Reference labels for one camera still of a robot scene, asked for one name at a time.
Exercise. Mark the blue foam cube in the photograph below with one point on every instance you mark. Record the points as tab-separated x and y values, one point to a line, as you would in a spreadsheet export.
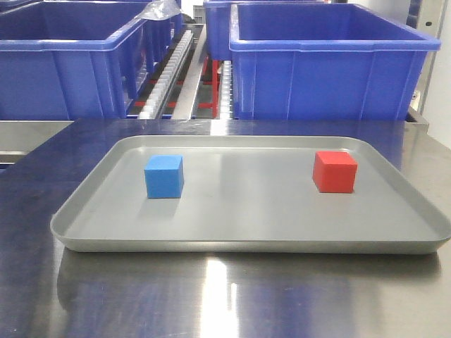
164	176

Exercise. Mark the red foam cube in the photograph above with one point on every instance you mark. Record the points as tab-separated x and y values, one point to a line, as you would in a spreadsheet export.
334	172

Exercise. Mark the blue bin front right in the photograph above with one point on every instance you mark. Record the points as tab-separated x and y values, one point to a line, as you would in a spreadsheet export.
299	61

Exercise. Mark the blue bin rear right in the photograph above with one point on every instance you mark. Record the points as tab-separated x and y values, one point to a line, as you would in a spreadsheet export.
216	28

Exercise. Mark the clear plastic bag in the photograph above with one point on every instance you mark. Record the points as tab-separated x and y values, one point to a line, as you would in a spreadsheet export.
160	10

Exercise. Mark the blue bin front left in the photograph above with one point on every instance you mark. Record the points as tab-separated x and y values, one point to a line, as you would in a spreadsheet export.
65	60

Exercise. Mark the white roller conveyor rail right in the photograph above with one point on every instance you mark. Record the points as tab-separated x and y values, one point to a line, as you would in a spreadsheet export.
225	102

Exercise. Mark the white roller conveyor rail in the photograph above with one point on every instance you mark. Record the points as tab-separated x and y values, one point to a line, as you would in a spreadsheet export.
225	102
156	102

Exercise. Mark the steel centre rail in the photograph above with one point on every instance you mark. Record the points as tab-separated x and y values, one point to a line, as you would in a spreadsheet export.
187	103

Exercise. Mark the white roller conveyor rail left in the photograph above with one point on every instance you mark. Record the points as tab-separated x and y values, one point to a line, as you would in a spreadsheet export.
156	102

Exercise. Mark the red metal shelf frame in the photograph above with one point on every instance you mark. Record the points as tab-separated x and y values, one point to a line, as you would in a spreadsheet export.
204	95

